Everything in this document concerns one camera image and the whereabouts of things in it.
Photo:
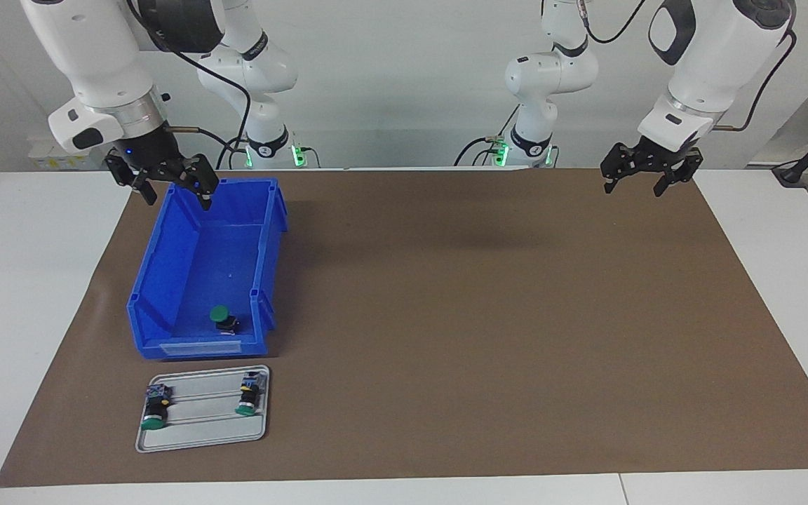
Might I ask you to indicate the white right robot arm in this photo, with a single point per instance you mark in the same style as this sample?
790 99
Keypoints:
95 49

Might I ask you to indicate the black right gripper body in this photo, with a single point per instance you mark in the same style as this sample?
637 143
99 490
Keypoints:
151 151

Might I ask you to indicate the brown table mat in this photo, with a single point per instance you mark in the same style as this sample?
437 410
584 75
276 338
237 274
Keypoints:
481 351

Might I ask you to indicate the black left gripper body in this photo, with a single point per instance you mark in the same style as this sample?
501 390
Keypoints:
660 156

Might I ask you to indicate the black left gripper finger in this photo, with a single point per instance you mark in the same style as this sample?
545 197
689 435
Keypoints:
614 167
681 172

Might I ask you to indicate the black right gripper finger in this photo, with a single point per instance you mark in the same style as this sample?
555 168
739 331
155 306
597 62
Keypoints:
202 177
130 175

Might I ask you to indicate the blue plastic storage bin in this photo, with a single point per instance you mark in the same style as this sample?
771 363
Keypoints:
186 266

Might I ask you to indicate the silver metal tray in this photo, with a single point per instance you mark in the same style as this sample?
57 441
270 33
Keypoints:
204 428

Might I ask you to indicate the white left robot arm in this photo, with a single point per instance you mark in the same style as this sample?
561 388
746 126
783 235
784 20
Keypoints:
712 63

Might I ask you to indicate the green push button switch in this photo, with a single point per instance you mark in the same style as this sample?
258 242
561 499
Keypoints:
250 396
219 314
156 410

